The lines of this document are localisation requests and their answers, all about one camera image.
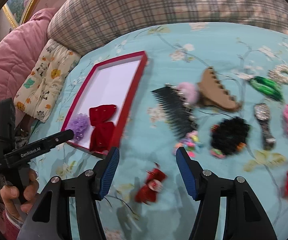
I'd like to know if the purple organza scrunchie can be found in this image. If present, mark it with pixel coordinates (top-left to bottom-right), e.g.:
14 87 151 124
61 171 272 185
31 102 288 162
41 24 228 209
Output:
66 114 90 141

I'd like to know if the red velvet bow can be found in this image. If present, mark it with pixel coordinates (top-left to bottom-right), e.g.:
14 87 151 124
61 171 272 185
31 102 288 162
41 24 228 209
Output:
89 105 117 152

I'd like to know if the small red bow clip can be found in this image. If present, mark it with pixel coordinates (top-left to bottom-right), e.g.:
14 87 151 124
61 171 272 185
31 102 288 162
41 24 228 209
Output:
134 163 167 204

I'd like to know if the black curly scrunchie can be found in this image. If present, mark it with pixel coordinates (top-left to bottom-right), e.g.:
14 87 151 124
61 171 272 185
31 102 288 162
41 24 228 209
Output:
210 116 250 159

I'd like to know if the black pearl hair comb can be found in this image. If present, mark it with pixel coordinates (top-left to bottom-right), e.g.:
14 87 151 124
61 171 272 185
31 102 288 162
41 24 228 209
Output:
152 84 197 139

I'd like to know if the rhinestone wrist watch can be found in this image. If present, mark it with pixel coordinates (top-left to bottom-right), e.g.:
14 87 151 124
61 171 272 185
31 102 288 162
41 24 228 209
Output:
254 103 276 151

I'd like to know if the green braided hair tie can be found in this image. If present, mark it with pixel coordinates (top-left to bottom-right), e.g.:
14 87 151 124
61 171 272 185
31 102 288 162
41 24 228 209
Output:
248 76 284 103

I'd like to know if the person's left hand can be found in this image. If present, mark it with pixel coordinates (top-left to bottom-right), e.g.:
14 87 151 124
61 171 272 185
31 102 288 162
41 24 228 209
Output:
0 169 39 222

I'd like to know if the cartoon print baby pillow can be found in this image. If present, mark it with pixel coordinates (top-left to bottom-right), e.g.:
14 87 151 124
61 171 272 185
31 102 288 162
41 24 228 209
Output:
14 39 81 123

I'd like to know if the colourful beaded hair clip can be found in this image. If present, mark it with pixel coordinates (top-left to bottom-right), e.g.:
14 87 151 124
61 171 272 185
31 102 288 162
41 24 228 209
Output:
173 130 204 158

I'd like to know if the red shallow box tray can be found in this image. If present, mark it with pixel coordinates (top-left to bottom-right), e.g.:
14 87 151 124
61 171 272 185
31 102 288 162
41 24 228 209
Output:
61 51 148 147

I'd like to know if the tan claw hair clip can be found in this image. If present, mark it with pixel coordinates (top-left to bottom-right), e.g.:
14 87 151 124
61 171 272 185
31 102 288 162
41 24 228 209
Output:
197 67 242 112

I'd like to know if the pink fluffy scrunchie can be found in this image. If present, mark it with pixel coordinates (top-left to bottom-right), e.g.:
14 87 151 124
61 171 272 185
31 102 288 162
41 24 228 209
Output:
177 82 199 105

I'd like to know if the pink quilted blanket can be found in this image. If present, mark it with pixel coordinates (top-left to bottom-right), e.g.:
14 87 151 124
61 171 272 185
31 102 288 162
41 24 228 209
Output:
0 7 58 230

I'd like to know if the pearl beaded scrunchie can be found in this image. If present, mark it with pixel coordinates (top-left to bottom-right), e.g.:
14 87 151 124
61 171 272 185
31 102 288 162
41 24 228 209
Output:
268 64 288 85

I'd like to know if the plaid quilt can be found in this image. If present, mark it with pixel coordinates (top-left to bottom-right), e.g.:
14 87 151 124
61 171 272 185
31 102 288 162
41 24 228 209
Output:
47 0 288 55

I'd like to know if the gold framed picture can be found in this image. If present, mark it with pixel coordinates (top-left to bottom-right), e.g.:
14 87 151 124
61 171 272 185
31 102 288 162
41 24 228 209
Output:
2 0 39 29

